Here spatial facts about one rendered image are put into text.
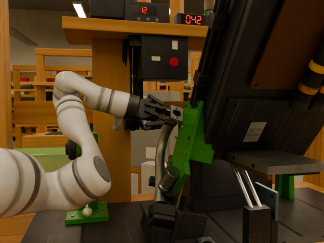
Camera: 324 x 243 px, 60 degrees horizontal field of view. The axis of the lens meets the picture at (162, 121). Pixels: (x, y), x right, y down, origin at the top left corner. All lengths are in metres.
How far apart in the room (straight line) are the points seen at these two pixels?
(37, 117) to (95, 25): 0.43
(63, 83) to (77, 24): 0.26
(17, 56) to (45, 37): 1.18
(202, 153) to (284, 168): 0.22
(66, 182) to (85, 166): 0.05
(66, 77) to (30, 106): 0.42
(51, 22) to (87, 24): 10.43
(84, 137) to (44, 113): 0.56
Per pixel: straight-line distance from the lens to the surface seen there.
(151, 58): 1.00
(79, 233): 0.88
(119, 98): 0.79
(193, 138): 0.74
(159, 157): 0.88
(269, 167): 0.65
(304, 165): 0.70
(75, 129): 0.65
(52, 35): 11.28
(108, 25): 0.98
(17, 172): 0.40
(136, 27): 0.99
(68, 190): 0.57
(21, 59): 11.41
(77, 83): 0.79
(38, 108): 1.18
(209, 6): 1.25
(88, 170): 0.55
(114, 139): 1.08
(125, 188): 1.12
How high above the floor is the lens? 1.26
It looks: 4 degrees down
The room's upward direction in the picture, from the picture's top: straight up
